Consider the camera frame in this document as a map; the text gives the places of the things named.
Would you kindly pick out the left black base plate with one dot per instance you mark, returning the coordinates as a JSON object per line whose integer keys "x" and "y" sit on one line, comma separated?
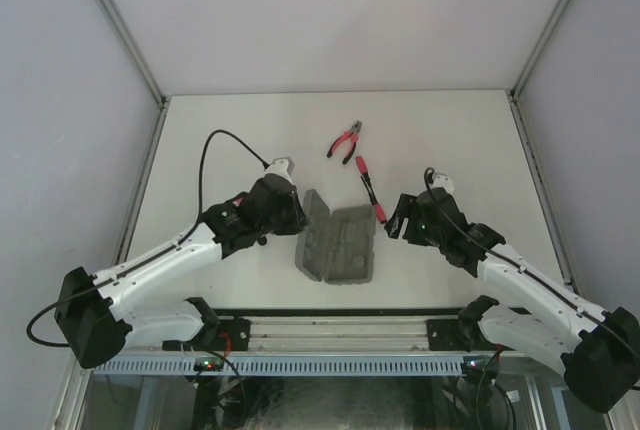
{"x": 230, "y": 335}

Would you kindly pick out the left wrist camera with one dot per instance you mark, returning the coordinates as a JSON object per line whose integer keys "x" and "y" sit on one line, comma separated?
{"x": 282, "y": 167}

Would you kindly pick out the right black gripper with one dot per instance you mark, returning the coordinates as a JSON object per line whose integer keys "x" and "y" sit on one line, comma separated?
{"x": 407, "y": 208}

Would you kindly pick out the red handled pliers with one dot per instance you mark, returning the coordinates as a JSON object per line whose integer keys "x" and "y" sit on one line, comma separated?
{"x": 351, "y": 136}

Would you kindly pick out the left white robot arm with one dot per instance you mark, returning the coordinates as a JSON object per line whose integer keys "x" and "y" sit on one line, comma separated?
{"x": 99, "y": 314}

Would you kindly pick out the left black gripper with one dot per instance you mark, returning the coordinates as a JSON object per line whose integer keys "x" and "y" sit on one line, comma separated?
{"x": 298, "y": 220}

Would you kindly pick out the right aluminium frame post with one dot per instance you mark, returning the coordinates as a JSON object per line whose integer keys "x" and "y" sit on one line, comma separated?
{"x": 515, "y": 96}

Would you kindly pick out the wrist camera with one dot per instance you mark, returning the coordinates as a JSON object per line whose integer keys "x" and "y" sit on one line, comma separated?
{"x": 282, "y": 167}
{"x": 442, "y": 181}

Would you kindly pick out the aluminium frame post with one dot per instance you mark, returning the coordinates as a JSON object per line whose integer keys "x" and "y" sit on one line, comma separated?
{"x": 120, "y": 29}
{"x": 515, "y": 96}

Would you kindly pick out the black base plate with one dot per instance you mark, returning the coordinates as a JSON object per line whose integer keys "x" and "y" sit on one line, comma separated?
{"x": 230, "y": 335}
{"x": 443, "y": 334}

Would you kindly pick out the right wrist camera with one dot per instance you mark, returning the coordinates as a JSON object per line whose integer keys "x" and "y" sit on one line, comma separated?
{"x": 442, "y": 181}

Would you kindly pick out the left aluminium frame post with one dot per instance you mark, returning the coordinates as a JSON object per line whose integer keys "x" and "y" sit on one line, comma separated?
{"x": 120, "y": 29}

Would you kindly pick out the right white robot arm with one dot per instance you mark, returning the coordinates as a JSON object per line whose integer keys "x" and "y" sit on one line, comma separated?
{"x": 594, "y": 350}

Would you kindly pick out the blue slotted cable duct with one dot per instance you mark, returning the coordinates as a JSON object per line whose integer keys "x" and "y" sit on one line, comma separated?
{"x": 284, "y": 366}

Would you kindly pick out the grey plastic tool case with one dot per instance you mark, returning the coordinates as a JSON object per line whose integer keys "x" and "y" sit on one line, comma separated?
{"x": 336, "y": 247}

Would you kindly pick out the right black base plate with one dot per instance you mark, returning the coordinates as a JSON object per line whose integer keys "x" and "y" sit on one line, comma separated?
{"x": 443, "y": 334}

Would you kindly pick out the red black screwdriver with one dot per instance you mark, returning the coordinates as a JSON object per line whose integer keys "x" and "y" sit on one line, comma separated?
{"x": 363, "y": 169}
{"x": 380, "y": 214}

